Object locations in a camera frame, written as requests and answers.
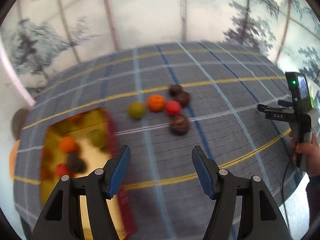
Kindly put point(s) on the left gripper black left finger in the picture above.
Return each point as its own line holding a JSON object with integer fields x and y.
{"x": 60, "y": 217}

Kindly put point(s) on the dark fruit in box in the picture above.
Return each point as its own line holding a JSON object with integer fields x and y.
{"x": 76, "y": 164}

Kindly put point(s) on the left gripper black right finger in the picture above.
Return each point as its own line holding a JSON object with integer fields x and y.
{"x": 260, "y": 215}

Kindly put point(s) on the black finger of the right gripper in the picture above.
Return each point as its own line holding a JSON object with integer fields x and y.
{"x": 284, "y": 103}
{"x": 266, "y": 108}

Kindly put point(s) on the green fruit with stem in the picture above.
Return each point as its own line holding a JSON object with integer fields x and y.
{"x": 97, "y": 138}

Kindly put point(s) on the painted folding screen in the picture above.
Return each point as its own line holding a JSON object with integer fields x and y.
{"x": 45, "y": 37}

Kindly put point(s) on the green round fruit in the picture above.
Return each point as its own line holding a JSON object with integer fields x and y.
{"x": 136, "y": 110}

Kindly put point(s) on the red fruit in box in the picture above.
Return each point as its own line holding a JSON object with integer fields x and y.
{"x": 62, "y": 169}

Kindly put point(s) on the orange tangerine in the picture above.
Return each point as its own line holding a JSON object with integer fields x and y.
{"x": 68, "y": 145}
{"x": 156, "y": 103}

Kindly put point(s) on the red round fruit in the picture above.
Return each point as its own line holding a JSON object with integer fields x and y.
{"x": 173, "y": 107}

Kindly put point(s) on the person right hand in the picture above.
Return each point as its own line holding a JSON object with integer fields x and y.
{"x": 311, "y": 150}

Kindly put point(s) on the dark wrinkled fruit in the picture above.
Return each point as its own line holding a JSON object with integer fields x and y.
{"x": 179, "y": 124}
{"x": 175, "y": 89}
{"x": 183, "y": 98}

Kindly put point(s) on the orange tangerine in box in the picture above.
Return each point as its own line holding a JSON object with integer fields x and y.
{"x": 68, "y": 145}

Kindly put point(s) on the black camera with screen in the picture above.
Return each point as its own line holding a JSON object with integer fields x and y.
{"x": 298, "y": 86}

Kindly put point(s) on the red gold tin box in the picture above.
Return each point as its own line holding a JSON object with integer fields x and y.
{"x": 77, "y": 127}

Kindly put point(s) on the orange round cushion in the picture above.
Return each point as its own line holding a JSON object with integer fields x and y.
{"x": 12, "y": 159}

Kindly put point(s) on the grey plaid tablecloth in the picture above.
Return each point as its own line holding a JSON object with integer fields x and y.
{"x": 226, "y": 83}

